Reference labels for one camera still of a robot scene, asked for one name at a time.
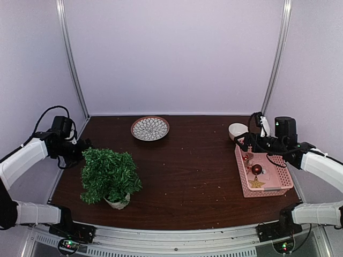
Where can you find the left aluminium frame post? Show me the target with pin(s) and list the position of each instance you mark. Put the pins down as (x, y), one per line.
(69, 54)

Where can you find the aluminium frame post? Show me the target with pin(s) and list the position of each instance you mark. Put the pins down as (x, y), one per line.
(69, 54)
(281, 43)

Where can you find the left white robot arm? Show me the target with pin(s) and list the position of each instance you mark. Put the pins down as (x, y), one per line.
(13, 166)

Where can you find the white ceramic bowl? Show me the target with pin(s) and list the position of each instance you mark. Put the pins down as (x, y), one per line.
(236, 129)

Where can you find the small green christmas tree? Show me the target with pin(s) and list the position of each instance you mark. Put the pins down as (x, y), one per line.
(109, 176)

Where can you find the patterned ceramic plate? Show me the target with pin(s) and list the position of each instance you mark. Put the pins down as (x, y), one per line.
(150, 128)

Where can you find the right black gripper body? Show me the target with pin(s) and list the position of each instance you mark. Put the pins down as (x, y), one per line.
(276, 148)

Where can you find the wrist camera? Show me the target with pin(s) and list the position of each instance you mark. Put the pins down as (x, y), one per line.
(72, 137)
(262, 123)

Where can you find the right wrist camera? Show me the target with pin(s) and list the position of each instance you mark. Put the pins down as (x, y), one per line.
(262, 123)

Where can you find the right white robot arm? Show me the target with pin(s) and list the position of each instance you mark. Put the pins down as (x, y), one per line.
(301, 155)

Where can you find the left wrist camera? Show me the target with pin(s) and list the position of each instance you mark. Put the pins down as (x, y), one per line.
(72, 137)

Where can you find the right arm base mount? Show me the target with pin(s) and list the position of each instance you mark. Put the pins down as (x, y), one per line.
(274, 231)

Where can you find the gold star ornament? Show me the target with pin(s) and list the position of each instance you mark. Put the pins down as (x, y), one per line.
(255, 183)

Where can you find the red bauble ornament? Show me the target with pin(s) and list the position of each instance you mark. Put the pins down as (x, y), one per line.
(256, 169)

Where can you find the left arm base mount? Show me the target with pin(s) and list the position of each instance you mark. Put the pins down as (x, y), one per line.
(79, 232)

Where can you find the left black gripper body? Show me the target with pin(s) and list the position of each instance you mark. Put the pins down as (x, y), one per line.
(69, 152)

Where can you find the pink plastic basket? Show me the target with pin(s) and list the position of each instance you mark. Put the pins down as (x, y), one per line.
(262, 176)

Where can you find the right aluminium frame post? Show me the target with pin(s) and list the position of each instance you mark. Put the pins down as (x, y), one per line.
(281, 43)

